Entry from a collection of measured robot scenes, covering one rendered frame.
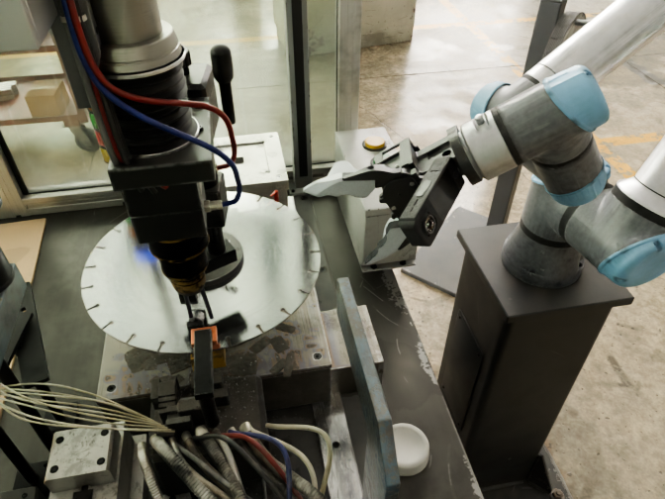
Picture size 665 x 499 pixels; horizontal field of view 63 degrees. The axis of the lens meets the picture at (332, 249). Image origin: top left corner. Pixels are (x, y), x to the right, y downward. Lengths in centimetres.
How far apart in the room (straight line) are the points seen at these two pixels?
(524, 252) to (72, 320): 82
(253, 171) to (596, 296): 67
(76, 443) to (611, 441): 150
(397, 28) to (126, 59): 376
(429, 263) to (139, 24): 183
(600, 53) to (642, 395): 135
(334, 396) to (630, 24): 66
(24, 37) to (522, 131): 49
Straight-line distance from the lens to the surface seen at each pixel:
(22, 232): 129
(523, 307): 104
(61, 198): 130
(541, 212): 101
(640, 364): 209
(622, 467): 184
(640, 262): 91
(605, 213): 93
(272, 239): 81
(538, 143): 66
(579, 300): 109
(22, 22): 37
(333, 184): 68
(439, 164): 67
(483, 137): 66
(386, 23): 410
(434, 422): 86
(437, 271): 213
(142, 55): 43
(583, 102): 66
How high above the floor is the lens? 147
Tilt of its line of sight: 42 degrees down
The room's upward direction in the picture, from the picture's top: straight up
